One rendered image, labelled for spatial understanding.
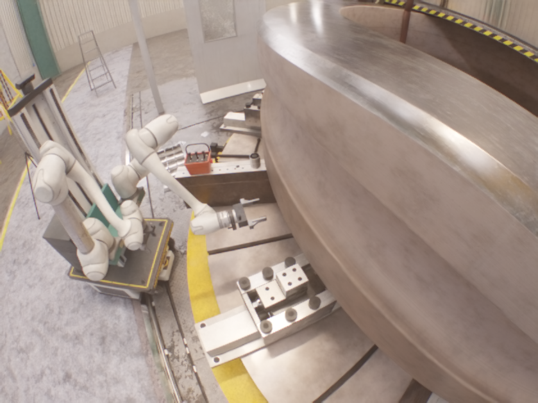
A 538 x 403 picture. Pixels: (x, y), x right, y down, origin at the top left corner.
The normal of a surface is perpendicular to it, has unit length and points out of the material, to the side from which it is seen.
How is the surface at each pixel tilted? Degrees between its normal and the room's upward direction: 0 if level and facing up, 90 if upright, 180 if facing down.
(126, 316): 0
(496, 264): 90
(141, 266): 0
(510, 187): 45
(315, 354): 0
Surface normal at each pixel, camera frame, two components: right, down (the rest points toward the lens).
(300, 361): -0.04, -0.67
